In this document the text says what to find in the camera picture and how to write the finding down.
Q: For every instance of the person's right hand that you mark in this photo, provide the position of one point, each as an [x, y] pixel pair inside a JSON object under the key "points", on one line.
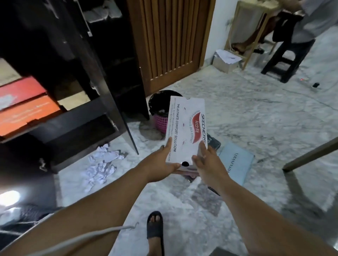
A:
{"points": [[211, 171]]}

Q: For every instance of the person's left hand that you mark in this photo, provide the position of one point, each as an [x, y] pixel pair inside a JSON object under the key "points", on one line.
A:
{"points": [[158, 166]]}

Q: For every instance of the light blue Veranevada box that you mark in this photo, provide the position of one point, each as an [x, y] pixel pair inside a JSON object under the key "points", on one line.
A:
{"points": [[237, 168]]}

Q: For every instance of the black Foamies shoebox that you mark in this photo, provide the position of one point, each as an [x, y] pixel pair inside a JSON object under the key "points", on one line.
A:
{"points": [[214, 142]]}

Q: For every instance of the white paper pile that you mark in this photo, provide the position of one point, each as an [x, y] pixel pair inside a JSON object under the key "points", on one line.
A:
{"points": [[103, 158]]}

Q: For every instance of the white Skechers shoebox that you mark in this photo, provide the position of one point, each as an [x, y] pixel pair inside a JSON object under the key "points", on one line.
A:
{"points": [[184, 105]]}

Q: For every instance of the tan cardboard shoebox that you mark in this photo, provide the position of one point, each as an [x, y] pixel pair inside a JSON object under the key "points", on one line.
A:
{"points": [[74, 101]]}

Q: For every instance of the dark wooden cabinet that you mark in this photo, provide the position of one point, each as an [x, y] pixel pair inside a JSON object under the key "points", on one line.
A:
{"points": [[105, 66]]}

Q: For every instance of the orange shoe box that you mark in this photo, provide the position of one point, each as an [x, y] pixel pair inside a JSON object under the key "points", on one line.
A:
{"points": [[26, 116]]}

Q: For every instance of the red and white shoe box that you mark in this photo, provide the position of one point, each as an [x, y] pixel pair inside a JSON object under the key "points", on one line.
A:
{"points": [[21, 91]]}

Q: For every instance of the person's left forearm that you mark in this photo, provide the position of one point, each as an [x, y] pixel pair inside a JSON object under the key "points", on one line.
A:
{"points": [[92, 211]]}

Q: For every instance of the person's right forearm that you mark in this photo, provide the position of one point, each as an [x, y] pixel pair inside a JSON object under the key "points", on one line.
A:
{"points": [[264, 219]]}

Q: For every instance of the black shoulder bag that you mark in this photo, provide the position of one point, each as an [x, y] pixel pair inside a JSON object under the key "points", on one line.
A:
{"points": [[286, 26]]}

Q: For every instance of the pink plastic waste basket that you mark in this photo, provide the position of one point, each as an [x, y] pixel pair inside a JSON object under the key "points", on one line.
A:
{"points": [[161, 124]]}

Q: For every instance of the person's bare foot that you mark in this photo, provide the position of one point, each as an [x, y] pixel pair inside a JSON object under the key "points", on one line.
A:
{"points": [[155, 218]]}

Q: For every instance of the silver cabinet hinge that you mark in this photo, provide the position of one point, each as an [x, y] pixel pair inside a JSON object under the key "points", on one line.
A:
{"points": [[43, 164]]}

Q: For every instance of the black trash bag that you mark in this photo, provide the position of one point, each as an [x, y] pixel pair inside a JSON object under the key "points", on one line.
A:
{"points": [[161, 101]]}

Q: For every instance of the black slide sandal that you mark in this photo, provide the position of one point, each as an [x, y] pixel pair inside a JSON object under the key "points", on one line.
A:
{"points": [[155, 232]]}

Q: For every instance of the white paper sheets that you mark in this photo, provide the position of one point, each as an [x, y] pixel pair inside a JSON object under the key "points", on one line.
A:
{"points": [[228, 56]]}

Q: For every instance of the brown slatted wooden door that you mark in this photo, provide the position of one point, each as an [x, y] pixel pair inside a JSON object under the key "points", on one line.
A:
{"points": [[171, 39]]}

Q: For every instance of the white power strip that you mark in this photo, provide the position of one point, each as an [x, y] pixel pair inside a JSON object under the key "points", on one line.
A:
{"points": [[305, 80]]}

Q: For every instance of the black plug adapter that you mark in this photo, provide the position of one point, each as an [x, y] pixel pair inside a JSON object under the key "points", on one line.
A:
{"points": [[315, 85]]}

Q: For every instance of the light wooden table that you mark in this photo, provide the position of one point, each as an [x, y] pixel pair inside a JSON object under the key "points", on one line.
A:
{"points": [[255, 42]]}

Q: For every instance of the black plastic stool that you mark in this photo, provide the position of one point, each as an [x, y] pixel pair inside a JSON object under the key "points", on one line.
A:
{"points": [[290, 52]]}

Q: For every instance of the white folded cloth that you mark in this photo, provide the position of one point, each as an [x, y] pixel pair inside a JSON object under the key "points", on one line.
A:
{"points": [[105, 13]]}

